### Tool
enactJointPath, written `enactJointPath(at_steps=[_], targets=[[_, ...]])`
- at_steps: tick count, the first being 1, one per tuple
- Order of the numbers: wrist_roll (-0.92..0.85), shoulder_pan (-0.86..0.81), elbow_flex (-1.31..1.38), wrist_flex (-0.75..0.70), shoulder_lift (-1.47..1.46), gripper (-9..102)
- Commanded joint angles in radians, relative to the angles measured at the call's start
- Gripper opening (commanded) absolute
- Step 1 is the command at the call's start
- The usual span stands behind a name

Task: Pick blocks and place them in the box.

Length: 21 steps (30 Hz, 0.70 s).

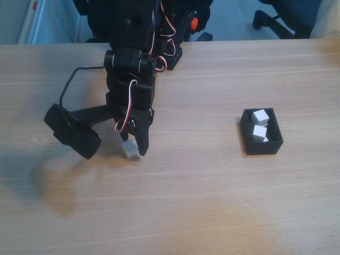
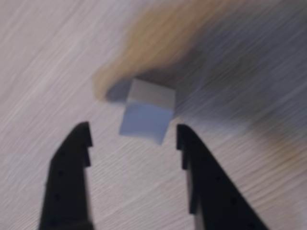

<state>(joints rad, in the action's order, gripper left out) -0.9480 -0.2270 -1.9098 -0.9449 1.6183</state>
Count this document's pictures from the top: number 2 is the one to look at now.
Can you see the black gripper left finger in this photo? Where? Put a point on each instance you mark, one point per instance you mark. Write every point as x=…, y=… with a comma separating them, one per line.
x=67, y=179

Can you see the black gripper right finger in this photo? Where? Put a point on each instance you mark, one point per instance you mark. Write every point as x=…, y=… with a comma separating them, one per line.
x=211, y=191

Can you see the white cube block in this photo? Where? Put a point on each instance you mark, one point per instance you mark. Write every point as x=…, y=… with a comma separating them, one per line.
x=146, y=115

